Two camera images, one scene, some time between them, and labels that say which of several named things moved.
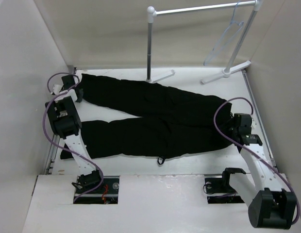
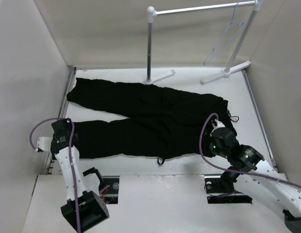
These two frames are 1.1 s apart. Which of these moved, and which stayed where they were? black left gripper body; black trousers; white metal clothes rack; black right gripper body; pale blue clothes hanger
Moved: black right gripper body; black left gripper body
Stayed: black trousers; white metal clothes rack; pale blue clothes hanger
